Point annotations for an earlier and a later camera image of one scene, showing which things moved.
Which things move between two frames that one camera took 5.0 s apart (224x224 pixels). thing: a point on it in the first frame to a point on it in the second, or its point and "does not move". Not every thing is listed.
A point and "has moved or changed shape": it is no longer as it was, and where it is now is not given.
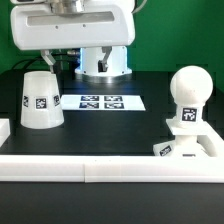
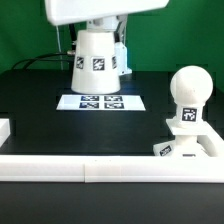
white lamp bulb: (190, 88) does not move
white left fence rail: (4, 130) does not move
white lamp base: (185, 142) does not move
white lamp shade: (41, 106) has moved or changed shape
